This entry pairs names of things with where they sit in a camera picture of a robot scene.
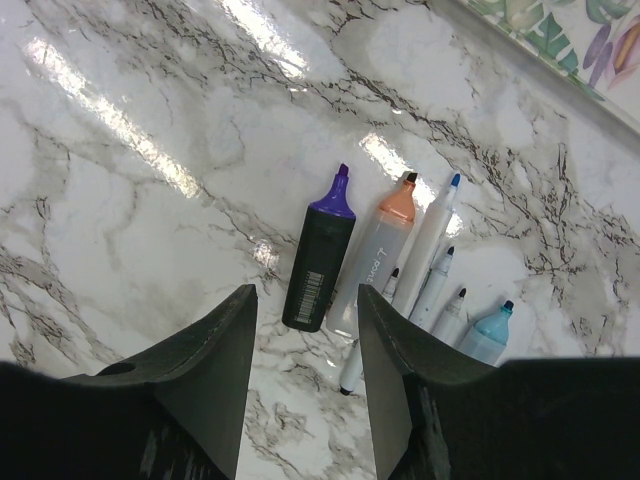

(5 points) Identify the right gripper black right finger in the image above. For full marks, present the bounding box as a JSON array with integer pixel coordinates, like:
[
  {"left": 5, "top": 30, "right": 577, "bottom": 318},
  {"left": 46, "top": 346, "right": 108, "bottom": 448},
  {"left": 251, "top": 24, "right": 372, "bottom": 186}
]
[{"left": 358, "top": 286, "right": 639, "bottom": 479}]

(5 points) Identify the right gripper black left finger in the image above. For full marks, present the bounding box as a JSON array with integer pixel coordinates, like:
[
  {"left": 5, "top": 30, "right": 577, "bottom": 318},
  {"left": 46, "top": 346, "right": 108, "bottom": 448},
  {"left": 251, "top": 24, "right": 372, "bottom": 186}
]
[{"left": 1, "top": 284, "right": 258, "bottom": 479}]

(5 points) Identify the light blue highlighter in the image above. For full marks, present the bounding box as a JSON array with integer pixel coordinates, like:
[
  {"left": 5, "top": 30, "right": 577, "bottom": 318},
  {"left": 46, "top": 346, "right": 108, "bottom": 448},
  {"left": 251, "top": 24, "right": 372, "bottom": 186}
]
[{"left": 458, "top": 300, "right": 514, "bottom": 366}]

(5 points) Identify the black cap whiteboard marker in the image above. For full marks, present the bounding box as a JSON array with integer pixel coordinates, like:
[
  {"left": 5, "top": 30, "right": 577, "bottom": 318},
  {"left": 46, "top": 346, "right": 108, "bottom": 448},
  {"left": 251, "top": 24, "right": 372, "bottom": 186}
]
[{"left": 339, "top": 267, "right": 400, "bottom": 396}]

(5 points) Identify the small blue whiteboard marker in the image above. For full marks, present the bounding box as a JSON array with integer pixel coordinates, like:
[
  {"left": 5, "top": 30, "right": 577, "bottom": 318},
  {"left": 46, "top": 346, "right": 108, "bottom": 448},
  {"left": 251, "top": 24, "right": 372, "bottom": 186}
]
[{"left": 409, "top": 246, "right": 455, "bottom": 328}]

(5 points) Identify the orange highlighter pen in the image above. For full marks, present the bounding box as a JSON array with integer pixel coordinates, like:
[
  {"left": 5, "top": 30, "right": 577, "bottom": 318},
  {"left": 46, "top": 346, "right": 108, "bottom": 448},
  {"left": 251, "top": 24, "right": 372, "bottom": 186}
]
[{"left": 326, "top": 172, "right": 418, "bottom": 340}]

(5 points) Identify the blue acrylic marker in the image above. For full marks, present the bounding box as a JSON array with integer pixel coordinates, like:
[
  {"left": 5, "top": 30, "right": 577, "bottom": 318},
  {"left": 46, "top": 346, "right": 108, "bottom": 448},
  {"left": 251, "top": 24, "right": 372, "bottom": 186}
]
[{"left": 392, "top": 173, "right": 461, "bottom": 318}]

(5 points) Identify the purple highlighter black cap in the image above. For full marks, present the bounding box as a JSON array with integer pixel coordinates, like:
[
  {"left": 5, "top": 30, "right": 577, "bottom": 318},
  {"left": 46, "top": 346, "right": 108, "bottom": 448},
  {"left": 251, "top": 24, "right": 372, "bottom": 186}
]
[{"left": 282, "top": 164, "right": 356, "bottom": 333}]

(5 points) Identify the floral rectangular serving tray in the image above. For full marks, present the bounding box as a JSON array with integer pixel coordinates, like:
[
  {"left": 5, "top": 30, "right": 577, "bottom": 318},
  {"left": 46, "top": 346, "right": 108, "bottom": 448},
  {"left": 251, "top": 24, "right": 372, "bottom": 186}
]
[{"left": 462, "top": 0, "right": 639, "bottom": 131}]

